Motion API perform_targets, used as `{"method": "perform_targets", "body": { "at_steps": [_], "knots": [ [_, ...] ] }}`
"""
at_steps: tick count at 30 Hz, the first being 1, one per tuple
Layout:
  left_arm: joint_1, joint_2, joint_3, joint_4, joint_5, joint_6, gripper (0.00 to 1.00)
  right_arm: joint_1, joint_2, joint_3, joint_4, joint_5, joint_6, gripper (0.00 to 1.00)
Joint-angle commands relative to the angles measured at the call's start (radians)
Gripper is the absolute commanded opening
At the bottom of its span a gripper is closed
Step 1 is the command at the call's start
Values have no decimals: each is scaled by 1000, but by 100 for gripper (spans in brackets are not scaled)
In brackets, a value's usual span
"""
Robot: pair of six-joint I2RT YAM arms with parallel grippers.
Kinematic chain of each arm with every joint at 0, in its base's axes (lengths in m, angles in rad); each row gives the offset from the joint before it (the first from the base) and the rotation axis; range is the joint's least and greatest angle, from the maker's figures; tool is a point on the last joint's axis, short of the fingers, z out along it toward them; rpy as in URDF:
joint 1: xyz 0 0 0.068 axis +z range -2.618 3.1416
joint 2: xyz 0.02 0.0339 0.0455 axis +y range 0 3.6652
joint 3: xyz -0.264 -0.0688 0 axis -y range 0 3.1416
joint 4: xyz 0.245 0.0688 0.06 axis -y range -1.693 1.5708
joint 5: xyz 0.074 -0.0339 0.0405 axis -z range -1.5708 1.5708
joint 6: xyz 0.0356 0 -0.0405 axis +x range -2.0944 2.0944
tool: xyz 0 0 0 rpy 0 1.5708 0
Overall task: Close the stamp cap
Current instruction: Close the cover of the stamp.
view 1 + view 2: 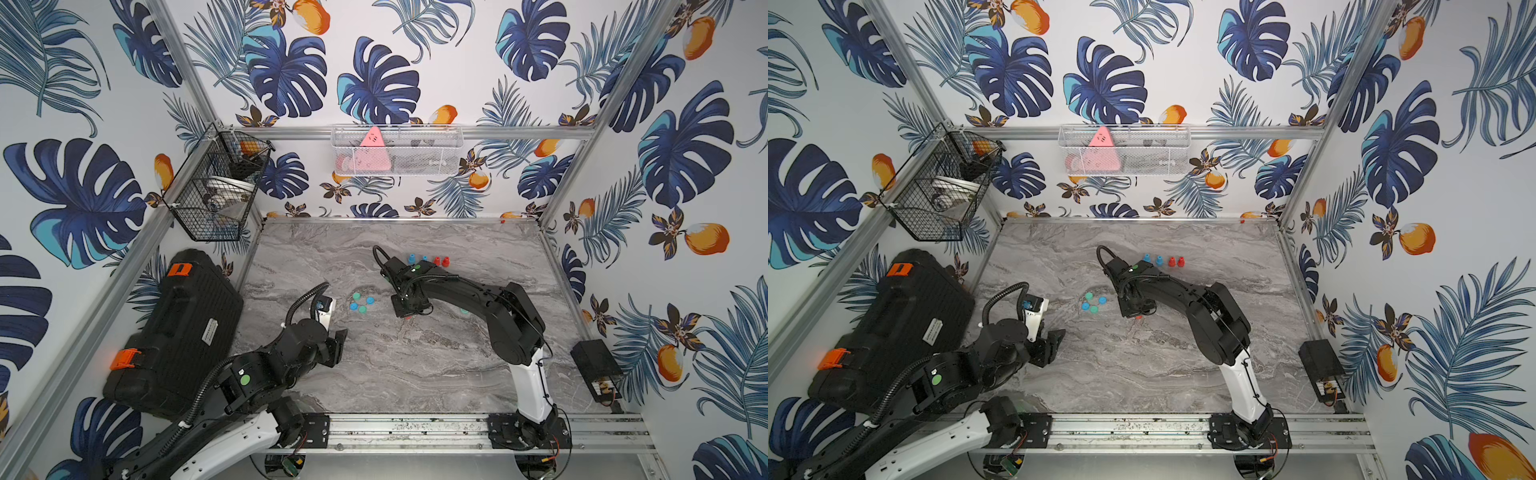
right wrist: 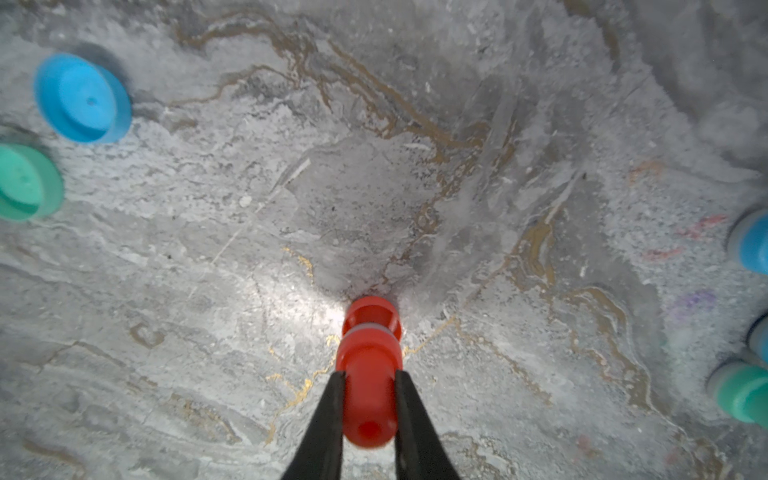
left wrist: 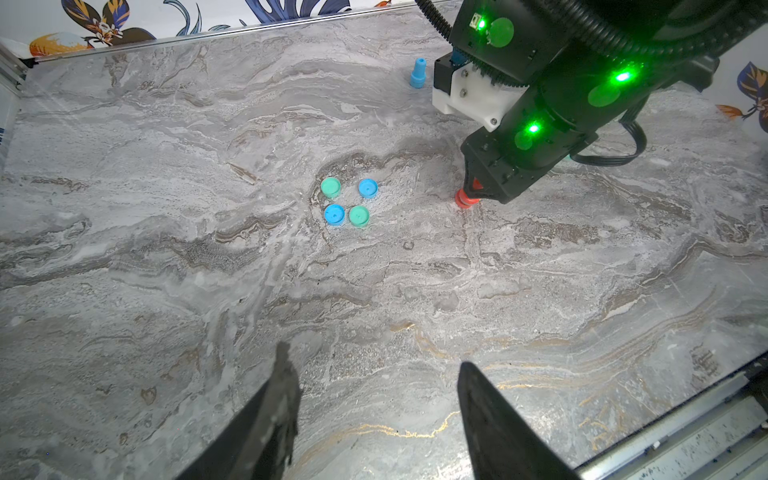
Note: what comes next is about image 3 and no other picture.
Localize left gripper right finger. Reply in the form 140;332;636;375
457;362;578;479

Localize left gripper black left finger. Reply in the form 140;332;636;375
178;341;302;479

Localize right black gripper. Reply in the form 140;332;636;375
432;54;597;204

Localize red stamp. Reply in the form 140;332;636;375
454;188;480;209

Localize blue stamp lowest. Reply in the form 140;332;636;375
409;58;427;89

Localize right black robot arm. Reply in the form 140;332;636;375
418;1;767;208

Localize blue stamp cap upper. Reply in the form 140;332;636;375
358;178;379;199

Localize blue stamp cap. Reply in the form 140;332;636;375
358;178;379;199
323;204;346;226

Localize green stamp cap lower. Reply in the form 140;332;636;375
348;205;370;228

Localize green stamp cap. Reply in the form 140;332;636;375
320;177;342;199
348;205;370;228

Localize blue stamp cap left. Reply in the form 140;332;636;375
323;204;346;226

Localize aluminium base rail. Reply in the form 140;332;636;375
576;355;767;480

